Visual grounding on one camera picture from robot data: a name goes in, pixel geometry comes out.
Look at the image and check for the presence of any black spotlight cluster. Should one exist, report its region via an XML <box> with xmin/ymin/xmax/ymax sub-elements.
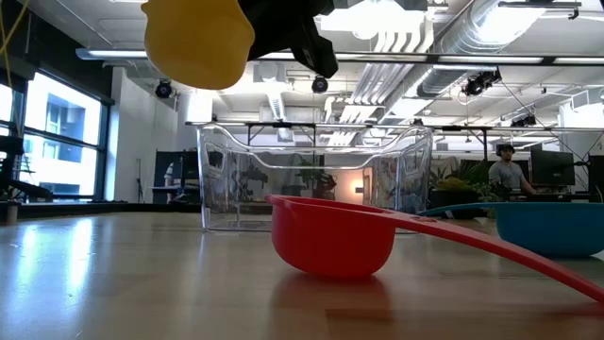
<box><xmin>461</xmin><ymin>68</ymin><xmax>503</xmax><ymax>98</ymax></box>
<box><xmin>509</xmin><ymin>112</ymin><xmax>538</xmax><ymax>128</ymax></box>

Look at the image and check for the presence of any large window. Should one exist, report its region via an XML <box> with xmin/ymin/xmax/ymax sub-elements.
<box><xmin>0</xmin><ymin>70</ymin><xmax>113</xmax><ymax>202</ymax></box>

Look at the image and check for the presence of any black aluminium table frame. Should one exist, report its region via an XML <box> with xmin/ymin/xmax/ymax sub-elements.
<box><xmin>0</xmin><ymin>201</ymin><xmax>204</xmax><ymax>221</ymax></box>

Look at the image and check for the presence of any clear plastic basket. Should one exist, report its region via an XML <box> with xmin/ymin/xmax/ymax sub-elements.
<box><xmin>196</xmin><ymin>122</ymin><xmax>434</xmax><ymax>233</ymax></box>

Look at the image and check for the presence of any black background rig frame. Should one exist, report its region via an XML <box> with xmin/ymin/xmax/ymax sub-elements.
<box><xmin>186</xmin><ymin>120</ymin><xmax>604</xmax><ymax>162</ymax></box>

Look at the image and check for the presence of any person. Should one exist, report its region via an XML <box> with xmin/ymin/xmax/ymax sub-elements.
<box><xmin>487</xmin><ymin>143</ymin><xmax>538</xmax><ymax>197</ymax></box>

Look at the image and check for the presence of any pink-red measuring cup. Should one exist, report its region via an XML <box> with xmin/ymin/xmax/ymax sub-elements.
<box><xmin>265</xmin><ymin>193</ymin><xmax>604</xmax><ymax>304</ymax></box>

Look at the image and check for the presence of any long ceiling light bar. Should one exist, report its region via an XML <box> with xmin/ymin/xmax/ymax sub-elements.
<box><xmin>75</xmin><ymin>46</ymin><xmax>604</xmax><ymax>66</ymax></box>

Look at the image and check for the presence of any teal measuring cup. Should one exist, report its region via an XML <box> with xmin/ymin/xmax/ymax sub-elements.
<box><xmin>416</xmin><ymin>201</ymin><xmax>604</xmax><ymax>260</ymax></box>

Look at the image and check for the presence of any yellow cable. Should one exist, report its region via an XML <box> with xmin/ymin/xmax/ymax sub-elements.
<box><xmin>0</xmin><ymin>0</ymin><xmax>29</xmax><ymax>94</ymax></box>

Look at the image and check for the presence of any yellow measuring cup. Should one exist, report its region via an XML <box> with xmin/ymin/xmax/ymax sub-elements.
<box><xmin>140</xmin><ymin>0</ymin><xmax>257</xmax><ymax>91</ymax></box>

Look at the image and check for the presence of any silver ventilation duct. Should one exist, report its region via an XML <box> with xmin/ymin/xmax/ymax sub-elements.
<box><xmin>417</xmin><ymin>0</ymin><xmax>548</xmax><ymax>98</ymax></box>

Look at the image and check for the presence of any black computer monitor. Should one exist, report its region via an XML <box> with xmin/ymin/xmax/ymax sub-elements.
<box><xmin>530</xmin><ymin>149</ymin><xmax>577</xmax><ymax>187</ymax></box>
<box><xmin>587</xmin><ymin>154</ymin><xmax>604</xmax><ymax>191</ymax></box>

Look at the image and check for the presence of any dark screen panel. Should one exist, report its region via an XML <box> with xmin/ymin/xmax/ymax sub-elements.
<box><xmin>153</xmin><ymin>149</ymin><xmax>200</xmax><ymax>191</ymax></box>

